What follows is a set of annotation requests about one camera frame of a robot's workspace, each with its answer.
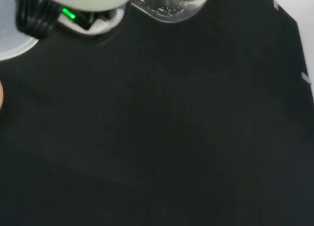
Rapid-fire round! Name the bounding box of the black table cloth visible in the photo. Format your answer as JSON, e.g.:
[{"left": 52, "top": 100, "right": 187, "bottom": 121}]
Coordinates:
[{"left": 0, "top": 0, "right": 314, "bottom": 226}]

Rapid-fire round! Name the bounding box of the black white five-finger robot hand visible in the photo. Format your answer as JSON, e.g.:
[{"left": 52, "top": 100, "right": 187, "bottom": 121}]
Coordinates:
[{"left": 6, "top": 0, "right": 139, "bottom": 37}]

